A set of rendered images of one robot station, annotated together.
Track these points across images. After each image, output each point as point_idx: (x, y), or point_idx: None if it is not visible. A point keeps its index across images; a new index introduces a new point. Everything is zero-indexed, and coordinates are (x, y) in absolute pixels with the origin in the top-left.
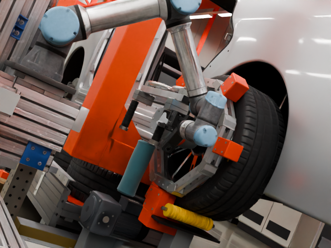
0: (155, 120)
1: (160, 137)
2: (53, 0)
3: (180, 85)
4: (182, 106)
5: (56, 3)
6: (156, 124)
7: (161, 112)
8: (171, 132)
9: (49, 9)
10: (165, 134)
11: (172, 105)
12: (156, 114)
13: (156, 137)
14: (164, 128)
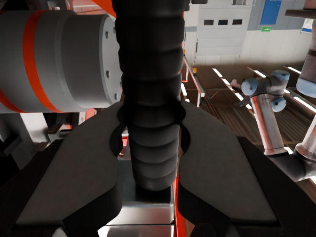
0: (116, 58)
1: (129, 36)
2: (264, 108)
3: (89, 114)
4: (108, 233)
5: (257, 105)
6: (112, 51)
7: (117, 88)
8: (53, 56)
9: (262, 95)
10: (68, 38)
11: (161, 222)
12: (119, 72)
13: (168, 18)
14: (136, 105)
